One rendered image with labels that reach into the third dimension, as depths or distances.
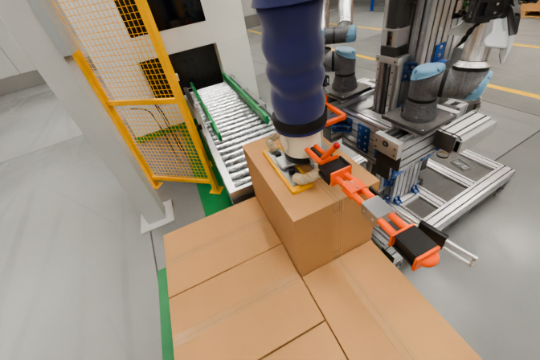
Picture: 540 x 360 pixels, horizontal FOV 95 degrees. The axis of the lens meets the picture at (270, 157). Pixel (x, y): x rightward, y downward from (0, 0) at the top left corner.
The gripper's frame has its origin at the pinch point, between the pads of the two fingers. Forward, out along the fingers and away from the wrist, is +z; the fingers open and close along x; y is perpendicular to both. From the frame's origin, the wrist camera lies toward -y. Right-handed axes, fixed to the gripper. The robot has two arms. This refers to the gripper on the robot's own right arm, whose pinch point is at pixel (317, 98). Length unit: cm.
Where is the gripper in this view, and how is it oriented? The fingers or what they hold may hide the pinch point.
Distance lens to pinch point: 144.3
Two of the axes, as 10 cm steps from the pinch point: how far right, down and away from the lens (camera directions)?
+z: 1.5, 8.0, 5.9
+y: 3.9, 5.0, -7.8
